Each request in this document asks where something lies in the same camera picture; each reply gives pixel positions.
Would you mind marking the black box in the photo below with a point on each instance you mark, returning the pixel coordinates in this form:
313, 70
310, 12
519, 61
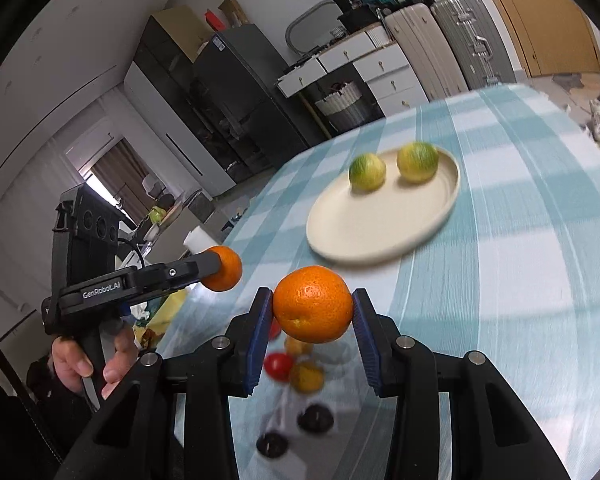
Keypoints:
355, 7

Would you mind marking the wooden door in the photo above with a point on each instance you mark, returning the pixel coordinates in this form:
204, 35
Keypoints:
540, 15

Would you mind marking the white woven basket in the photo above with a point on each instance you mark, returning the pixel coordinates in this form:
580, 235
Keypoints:
347, 107

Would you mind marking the beige suitcase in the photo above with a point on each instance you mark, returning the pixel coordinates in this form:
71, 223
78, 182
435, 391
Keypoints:
425, 50

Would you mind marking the small orange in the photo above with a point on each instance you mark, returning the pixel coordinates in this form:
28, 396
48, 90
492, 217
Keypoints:
227, 272

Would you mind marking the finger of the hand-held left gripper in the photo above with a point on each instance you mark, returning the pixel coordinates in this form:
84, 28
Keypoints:
205, 265

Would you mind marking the large cardboard box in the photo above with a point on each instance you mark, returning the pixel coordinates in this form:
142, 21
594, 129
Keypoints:
185, 27

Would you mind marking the silver suitcase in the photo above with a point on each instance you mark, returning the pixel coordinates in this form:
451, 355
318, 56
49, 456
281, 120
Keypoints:
472, 40

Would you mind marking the red tomato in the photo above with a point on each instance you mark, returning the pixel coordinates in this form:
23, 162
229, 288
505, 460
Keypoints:
275, 329
278, 365

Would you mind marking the large orange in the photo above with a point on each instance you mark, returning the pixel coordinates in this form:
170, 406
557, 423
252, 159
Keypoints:
312, 310

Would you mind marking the dark purple fruit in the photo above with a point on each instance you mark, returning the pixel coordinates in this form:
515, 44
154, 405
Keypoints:
272, 444
315, 419

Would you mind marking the person's left hand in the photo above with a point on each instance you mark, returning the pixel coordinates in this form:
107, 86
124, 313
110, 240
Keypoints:
70, 365

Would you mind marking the flat brown cardboard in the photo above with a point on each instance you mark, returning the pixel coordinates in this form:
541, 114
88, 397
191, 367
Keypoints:
232, 12

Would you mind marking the black glass cabinet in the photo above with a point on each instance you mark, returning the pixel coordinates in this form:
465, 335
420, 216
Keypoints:
175, 70

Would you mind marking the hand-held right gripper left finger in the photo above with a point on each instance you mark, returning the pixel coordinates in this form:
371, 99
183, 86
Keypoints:
260, 340

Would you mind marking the white drawer desk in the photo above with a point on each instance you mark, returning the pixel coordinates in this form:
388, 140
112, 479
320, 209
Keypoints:
380, 67

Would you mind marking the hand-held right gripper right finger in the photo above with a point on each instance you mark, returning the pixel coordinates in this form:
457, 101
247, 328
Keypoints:
367, 345

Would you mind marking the white wardrobe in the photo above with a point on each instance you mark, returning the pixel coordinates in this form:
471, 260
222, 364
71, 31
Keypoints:
165, 130

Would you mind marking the brown curtain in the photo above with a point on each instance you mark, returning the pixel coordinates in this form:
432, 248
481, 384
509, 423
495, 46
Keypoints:
122, 175

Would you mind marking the red box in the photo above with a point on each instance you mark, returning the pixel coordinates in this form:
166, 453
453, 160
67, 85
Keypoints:
214, 20

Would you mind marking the yellow green bag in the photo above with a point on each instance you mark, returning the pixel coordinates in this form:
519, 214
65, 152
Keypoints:
156, 214

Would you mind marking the black refrigerator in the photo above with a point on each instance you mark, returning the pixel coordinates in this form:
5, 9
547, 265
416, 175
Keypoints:
250, 90

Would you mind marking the oval framed mirror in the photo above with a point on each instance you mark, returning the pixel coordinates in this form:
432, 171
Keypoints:
305, 22

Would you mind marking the green yellow citrus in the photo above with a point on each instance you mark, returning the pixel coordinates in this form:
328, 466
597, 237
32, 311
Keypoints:
367, 172
417, 160

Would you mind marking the small brown fruit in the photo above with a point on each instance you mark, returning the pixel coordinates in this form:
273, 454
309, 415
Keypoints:
306, 377
298, 346

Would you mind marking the cream plate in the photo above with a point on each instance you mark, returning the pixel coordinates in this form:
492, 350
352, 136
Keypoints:
375, 225

